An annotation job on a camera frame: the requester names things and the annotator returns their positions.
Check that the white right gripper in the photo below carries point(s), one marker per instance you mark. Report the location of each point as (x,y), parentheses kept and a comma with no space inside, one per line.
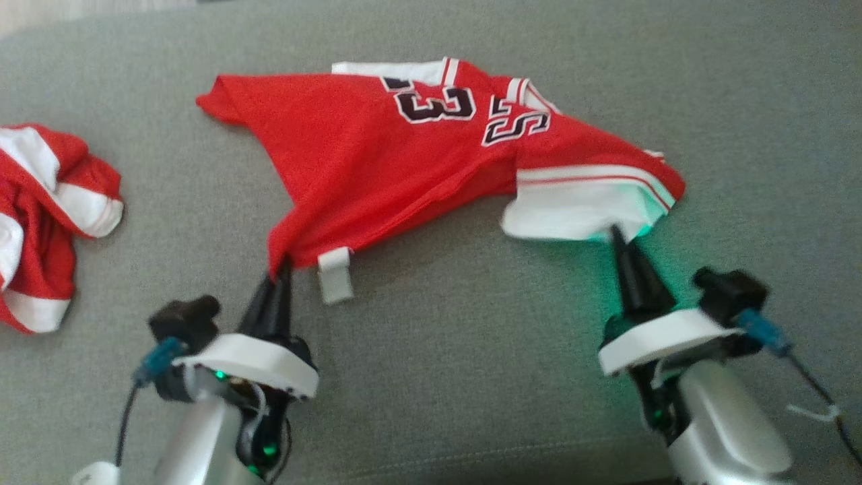
(667,333)

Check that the red white striped shorts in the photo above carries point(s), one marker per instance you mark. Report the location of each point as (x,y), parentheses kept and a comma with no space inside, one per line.
(34,259)

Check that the red basketball jersey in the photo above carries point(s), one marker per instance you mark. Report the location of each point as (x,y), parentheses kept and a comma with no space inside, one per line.
(377,168)

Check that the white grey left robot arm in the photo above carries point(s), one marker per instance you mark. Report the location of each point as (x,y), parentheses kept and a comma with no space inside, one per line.
(195,438)

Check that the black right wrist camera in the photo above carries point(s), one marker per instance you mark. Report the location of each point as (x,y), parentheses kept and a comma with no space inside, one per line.
(731,293)

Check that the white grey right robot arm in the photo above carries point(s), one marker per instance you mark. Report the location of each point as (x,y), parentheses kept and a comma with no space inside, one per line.
(727,417)

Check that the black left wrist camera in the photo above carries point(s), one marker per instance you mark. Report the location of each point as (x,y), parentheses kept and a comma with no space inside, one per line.
(185,320)

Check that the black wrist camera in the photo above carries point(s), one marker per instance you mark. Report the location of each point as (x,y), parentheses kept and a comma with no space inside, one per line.
(185,320)
(731,293)

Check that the grey fabric cushion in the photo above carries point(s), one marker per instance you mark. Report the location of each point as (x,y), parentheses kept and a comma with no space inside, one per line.
(431,364)

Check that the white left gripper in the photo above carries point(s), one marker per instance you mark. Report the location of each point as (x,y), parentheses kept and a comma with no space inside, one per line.
(256,364)

